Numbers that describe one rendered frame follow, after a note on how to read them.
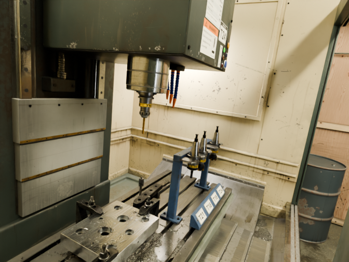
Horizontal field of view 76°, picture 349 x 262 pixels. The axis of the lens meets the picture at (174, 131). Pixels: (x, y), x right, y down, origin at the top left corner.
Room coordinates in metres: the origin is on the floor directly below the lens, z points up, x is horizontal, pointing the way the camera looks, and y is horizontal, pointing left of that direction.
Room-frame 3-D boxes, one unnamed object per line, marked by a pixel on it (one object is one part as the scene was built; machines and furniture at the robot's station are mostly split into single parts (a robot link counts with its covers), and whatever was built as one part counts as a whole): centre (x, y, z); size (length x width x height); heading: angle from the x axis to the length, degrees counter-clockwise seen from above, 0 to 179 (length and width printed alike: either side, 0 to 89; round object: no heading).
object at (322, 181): (2.53, -1.66, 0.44); 0.60 x 0.60 x 0.88
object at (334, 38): (1.51, -0.92, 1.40); 0.04 x 0.04 x 1.20; 64
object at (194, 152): (1.02, -0.11, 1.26); 0.04 x 0.04 x 0.07
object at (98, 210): (0.85, 0.31, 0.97); 0.13 x 0.03 x 0.15; 64
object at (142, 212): (0.91, 0.07, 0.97); 0.13 x 0.03 x 0.15; 154
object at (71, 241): (0.77, 0.19, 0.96); 0.29 x 0.23 x 0.05; 154
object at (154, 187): (1.11, 0.10, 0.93); 0.26 x 0.05 x 0.06; 159
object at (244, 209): (1.46, -0.17, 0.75); 0.89 x 0.70 x 0.26; 64
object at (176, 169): (1.00, -0.03, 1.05); 0.10 x 0.05 x 0.30; 64
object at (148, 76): (0.88, 0.13, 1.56); 0.16 x 0.16 x 0.12
